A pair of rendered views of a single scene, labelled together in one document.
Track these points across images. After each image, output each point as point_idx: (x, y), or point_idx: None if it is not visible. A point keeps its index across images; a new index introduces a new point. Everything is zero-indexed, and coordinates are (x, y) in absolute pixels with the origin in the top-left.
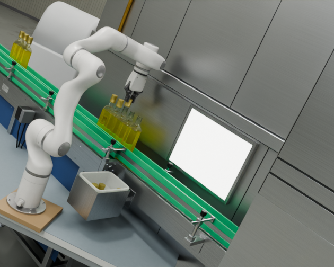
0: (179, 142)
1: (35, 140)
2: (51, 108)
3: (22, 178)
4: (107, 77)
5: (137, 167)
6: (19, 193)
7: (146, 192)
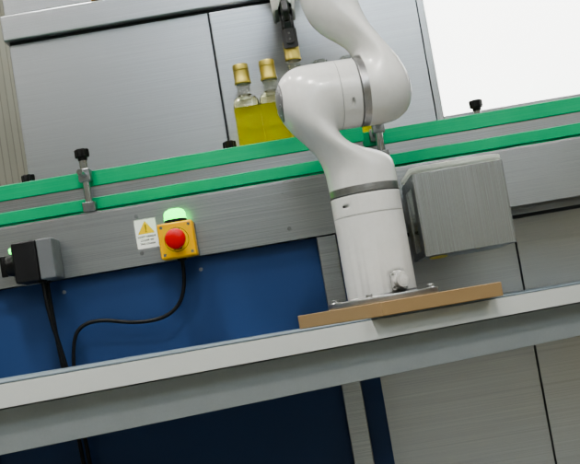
0: (442, 65)
1: (342, 99)
2: (103, 196)
3: (359, 224)
4: (128, 89)
5: (434, 144)
6: (381, 261)
7: (504, 162)
